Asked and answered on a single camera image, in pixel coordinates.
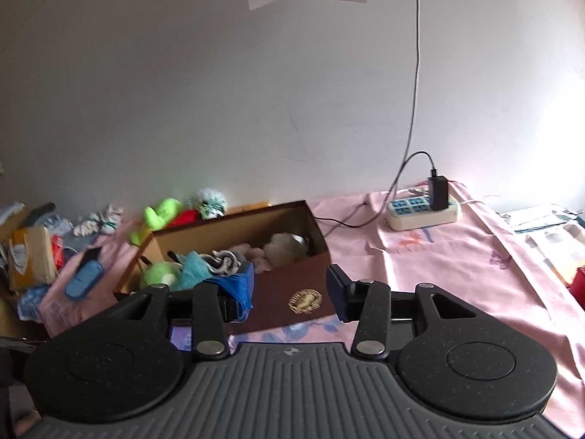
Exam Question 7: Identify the beige carton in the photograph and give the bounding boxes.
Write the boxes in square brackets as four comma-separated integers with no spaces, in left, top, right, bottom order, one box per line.
[9,225,58,291]

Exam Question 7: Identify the pink fluffy cloth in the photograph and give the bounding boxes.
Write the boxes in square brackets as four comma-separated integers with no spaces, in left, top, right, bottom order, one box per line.
[229,243,272,273]

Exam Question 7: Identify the red packet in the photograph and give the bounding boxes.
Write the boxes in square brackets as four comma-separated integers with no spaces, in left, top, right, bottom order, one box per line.
[50,234,67,270]

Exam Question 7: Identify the stack of printed papers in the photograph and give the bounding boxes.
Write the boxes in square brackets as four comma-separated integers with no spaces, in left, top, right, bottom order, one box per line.
[500,203,585,284]

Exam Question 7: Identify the blue plastic case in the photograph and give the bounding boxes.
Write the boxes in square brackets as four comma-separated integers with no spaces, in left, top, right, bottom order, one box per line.
[64,246,103,301]

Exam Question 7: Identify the light blue cloth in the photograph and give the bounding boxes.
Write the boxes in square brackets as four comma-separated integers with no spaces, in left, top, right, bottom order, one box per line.
[17,284,51,322]

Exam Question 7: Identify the blue white knitted cloth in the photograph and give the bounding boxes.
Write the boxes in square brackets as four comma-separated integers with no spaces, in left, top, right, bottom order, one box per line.
[43,213,74,239]

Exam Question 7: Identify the green plush toy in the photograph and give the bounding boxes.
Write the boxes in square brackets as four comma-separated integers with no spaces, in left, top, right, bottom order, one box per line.
[129,198,184,246]

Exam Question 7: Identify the red cloth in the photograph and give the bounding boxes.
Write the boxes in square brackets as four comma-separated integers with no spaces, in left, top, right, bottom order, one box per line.
[169,208,204,228]

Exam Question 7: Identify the white green knitted socks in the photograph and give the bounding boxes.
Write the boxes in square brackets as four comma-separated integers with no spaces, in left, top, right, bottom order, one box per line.
[73,205,124,237]

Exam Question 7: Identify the white green fuzzy toy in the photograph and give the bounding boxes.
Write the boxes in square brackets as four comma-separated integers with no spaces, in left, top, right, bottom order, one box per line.
[185,187,228,219]

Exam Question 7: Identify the teal mesh cloth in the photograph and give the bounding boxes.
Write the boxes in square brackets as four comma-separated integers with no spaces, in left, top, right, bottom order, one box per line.
[176,251,215,291]

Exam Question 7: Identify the red container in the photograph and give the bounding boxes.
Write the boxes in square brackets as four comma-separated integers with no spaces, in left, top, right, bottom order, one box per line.
[569,266,585,309]

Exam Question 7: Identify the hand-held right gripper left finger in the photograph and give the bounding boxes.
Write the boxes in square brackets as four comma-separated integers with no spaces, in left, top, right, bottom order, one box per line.
[110,263,255,361]

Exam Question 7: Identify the black charger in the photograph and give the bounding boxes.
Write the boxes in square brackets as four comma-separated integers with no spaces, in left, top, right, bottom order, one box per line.
[427,176,450,211]

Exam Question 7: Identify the pink printed tablecloth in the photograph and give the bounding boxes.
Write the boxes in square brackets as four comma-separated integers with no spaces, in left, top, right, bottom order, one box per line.
[39,182,585,435]

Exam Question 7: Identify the black cable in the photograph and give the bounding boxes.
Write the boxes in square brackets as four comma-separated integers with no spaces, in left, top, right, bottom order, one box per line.
[320,151,439,229]

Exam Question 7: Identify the beige plush toy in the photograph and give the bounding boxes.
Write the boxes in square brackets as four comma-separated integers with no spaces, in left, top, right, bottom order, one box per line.
[264,232,314,267]

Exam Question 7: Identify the white power strip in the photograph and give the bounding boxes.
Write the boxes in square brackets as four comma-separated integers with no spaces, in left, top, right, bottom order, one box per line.
[387,193,461,232]

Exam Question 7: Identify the purple packet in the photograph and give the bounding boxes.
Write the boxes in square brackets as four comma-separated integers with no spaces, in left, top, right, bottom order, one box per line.
[169,324,195,350]

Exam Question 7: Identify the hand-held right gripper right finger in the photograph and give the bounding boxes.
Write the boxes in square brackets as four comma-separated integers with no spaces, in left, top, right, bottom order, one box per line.
[325,264,476,361]

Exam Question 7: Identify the brown cardboard box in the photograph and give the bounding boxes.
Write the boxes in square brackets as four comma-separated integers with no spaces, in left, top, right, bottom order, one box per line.
[113,200,336,335]

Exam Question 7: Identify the yellow-green mesh cloth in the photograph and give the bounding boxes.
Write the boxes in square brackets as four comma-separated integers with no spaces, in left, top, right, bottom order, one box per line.
[139,260,181,290]

